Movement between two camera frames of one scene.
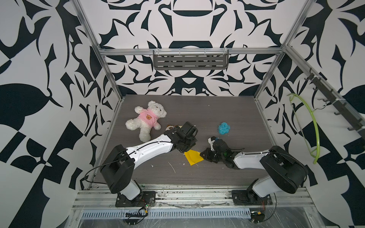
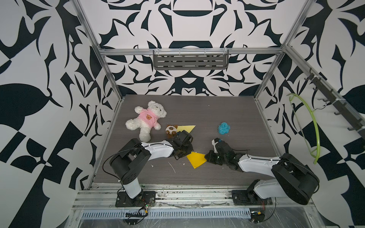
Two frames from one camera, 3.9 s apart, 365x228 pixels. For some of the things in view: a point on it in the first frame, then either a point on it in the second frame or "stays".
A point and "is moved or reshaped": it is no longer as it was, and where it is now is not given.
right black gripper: (206, 156) stays
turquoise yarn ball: (224, 128) stays
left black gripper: (194, 142) -> (190, 149)
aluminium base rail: (192, 197) stays
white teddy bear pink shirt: (148, 118) stays
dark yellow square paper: (193, 156) is moved or reshaped
